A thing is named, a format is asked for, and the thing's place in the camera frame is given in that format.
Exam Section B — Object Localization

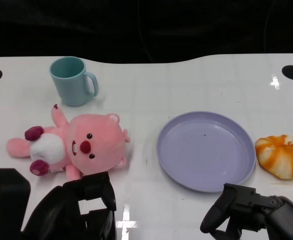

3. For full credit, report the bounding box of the pink plush beaver doll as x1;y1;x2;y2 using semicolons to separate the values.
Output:
6;103;132;181

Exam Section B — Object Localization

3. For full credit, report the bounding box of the teal plastic mug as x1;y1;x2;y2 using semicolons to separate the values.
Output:
48;56;99;107

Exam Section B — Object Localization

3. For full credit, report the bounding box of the purple plastic plate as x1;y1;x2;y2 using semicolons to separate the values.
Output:
156;111;257;193

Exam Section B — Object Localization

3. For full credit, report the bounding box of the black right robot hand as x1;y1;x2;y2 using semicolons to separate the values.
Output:
200;183;293;240

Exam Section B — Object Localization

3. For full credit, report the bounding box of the orange white striped bun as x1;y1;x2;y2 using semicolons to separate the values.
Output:
255;134;293;180

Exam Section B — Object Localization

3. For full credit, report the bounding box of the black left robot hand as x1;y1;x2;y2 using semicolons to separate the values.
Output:
20;171;118;240

